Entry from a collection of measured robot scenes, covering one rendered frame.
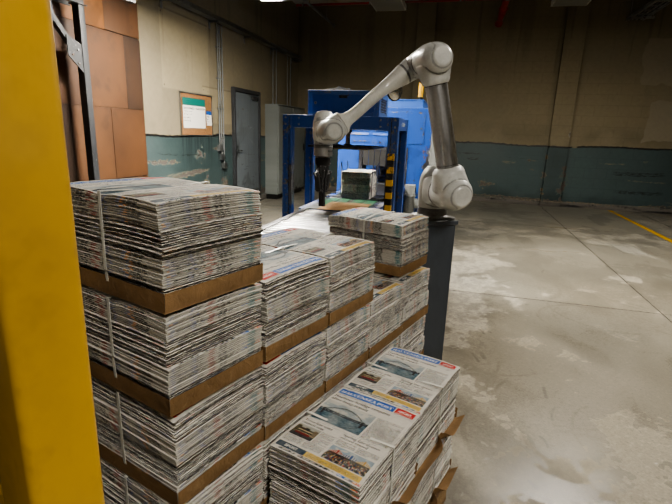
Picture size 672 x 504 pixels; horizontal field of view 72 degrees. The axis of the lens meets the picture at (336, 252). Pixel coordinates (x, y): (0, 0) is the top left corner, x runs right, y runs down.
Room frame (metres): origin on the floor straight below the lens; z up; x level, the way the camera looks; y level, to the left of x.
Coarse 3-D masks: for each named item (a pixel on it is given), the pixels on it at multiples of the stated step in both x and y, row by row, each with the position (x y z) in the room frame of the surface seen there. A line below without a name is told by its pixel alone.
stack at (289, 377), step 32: (384, 288) 1.75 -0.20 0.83; (416, 288) 1.95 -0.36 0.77; (352, 320) 1.46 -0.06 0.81; (384, 320) 1.67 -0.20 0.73; (288, 352) 1.17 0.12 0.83; (320, 352) 1.30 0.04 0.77; (352, 352) 1.47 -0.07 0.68; (416, 352) 2.00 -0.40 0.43; (288, 384) 1.17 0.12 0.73; (320, 384) 1.32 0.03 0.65
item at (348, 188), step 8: (344, 176) 4.54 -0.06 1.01; (352, 176) 4.52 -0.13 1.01; (360, 176) 4.50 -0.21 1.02; (368, 176) 4.48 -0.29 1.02; (376, 176) 4.84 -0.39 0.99; (344, 184) 4.55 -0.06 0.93; (352, 184) 4.52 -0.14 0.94; (360, 184) 4.50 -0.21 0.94; (368, 184) 4.48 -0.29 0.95; (344, 192) 4.54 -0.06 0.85; (352, 192) 4.52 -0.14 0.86; (360, 192) 4.50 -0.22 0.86; (368, 192) 4.48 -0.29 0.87
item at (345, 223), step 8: (360, 208) 2.26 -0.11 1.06; (368, 208) 2.27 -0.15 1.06; (328, 216) 2.08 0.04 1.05; (336, 216) 2.06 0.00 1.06; (344, 216) 2.04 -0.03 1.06; (352, 216) 2.05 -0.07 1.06; (360, 216) 2.06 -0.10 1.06; (328, 224) 2.08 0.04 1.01; (336, 224) 2.06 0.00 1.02; (344, 224) 2.03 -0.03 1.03; (352, 224) 2.01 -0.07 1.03; (336, 232) 2.06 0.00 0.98; (344, 232) 2.04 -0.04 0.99; (352, 232) 2.02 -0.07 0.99
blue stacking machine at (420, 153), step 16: (400, 112) 6.00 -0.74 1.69; (416, 112) 5.95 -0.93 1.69; (416, 128) 5.95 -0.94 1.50; (352, 144) 6.15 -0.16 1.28; (368, 144) 6.10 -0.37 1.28; (384, 144) 6.05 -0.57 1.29; (416, 144) 5.95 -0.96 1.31; (432, 144) 5.90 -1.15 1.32; (352, 160) 6.15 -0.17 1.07; (368, 160) 7.31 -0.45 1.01; (384, 160) 6.04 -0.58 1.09; (416, 160) 5.95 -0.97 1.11; (432, 160) 5.89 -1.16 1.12; (384, 176) 6.86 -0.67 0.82; (416, 176) 5.94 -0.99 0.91; (416, 192) 5.93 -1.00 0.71
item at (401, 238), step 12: (396, 216) 2.09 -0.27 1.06; (408, 216) 2.08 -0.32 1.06; (420, 216) 2.10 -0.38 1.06; (372, 228) 1.96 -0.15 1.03; (384, 228) 1.93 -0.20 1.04; (396, 228) 1.89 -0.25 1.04; (408, 228) 1.93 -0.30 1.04; (420, 228) 2.04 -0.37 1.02; (372, 240) 1.96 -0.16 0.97; (384, 240) 1.92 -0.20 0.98; (396, 240) 1.90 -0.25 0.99; (408, 240) 1.92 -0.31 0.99; (420, 240) 2.04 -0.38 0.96; (384, 252) 1.93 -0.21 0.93; (396, 252) 1.90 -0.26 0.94; (408, 252) 1.93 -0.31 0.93; (420, 252) 2.04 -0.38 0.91; (396, 264) 1.89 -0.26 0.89
